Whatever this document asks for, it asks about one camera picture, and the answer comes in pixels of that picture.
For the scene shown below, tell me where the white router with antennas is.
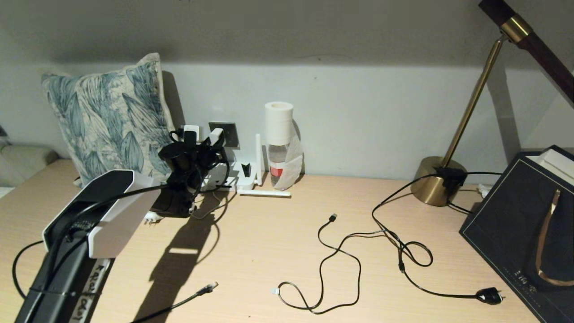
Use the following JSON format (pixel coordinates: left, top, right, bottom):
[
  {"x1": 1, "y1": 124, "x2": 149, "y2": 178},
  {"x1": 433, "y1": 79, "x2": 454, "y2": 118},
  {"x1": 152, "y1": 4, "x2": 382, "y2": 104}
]
[{"x1": 200, "y1": 133, "x2": 292, "y2": 198}]

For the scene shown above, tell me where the grey sofa cushion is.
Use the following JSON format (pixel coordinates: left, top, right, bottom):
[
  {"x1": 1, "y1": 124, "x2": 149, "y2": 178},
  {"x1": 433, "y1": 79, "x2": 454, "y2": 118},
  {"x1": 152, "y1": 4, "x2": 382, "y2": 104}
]
[{"x1": 0, "y1": 144, "x2": 59, "y2": 188}]

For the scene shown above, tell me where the white paper roll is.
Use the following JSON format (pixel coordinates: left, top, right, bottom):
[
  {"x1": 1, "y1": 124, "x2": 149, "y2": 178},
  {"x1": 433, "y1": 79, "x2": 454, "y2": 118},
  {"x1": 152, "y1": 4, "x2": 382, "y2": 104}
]
[{"x1": 264, "y1": 101, "x2": 294, "y2": 146}]

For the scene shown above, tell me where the black usb cable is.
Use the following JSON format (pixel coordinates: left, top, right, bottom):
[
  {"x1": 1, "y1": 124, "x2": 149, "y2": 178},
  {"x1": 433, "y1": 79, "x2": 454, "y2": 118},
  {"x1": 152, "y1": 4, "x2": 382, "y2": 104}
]
[{"x1": 270, "y1": 214, "x2": 405, "y2": 315}]

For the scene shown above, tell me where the grey wall socket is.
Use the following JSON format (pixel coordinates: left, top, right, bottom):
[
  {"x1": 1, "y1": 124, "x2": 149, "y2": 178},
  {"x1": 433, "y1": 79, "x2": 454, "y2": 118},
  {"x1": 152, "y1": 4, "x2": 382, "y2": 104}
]
[{"x1": 208, "y1": 122, "x2": 239, "y2": 150}]

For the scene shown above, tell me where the black ethernet cable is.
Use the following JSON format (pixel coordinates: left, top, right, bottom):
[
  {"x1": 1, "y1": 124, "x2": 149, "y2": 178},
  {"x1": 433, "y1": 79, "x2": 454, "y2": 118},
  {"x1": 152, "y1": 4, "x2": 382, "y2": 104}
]
[{"x1": 13, "y1": 241, "x2": 219, "y2": 323}]

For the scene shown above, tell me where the clear bottle red label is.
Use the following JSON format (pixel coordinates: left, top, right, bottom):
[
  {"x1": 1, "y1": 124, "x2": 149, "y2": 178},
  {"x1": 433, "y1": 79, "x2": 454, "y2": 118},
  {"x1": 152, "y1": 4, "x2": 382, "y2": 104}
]
[{"x1": 268, "y1": 143, "x2": 290, "y2": 187}]

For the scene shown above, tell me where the black gift bag gold handle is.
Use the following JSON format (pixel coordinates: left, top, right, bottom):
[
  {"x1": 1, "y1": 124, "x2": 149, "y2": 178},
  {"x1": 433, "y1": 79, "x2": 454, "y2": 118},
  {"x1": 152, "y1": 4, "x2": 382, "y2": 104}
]
[{"x1": 460, "y1": 145, "x2": 574, "y2": 323}]

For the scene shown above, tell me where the brass desk lamp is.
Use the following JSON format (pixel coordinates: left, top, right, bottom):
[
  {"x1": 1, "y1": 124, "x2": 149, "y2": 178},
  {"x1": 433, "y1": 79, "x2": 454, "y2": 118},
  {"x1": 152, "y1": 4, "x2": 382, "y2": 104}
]
[{"x1": 410, "y1": 0, "x2": 574, "y2": 207}]

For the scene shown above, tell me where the black lamp switch box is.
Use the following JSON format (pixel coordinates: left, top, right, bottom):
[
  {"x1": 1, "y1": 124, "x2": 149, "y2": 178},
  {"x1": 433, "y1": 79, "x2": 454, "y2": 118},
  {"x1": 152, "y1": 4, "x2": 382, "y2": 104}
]
[{"x1": 434, "y1": 166, "x2": 468, "y2": 189}]

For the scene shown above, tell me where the blue leaf pattern pillow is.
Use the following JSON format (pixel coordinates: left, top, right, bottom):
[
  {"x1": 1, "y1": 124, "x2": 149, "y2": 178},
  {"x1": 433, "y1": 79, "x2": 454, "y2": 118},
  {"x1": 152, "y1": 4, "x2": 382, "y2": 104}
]
[{"x1": 41, "y1": 53, "x2": 180, "y2": 185}]

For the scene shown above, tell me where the white handwritten label tape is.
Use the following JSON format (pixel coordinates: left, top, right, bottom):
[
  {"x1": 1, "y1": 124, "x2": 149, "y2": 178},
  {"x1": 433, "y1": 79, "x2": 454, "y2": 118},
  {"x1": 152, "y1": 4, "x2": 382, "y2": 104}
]
[{"x1": 71, "y1": 259, "x2": 111, "y2": 323}]

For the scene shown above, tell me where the black lamp power cord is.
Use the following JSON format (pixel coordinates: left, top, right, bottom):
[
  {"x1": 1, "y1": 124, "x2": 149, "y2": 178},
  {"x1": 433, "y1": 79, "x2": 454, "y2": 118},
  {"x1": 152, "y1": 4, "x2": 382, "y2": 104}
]
[{"x1": 371, "y1": 172, "x2": 506, "y2": 306}]

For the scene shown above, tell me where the white box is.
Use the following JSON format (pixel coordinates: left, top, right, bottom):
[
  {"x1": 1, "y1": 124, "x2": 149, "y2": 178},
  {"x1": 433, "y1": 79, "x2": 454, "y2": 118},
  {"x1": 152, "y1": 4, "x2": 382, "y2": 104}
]
[{"x1": 525, "y1": 149, "x2": 574, "y2": 187}]

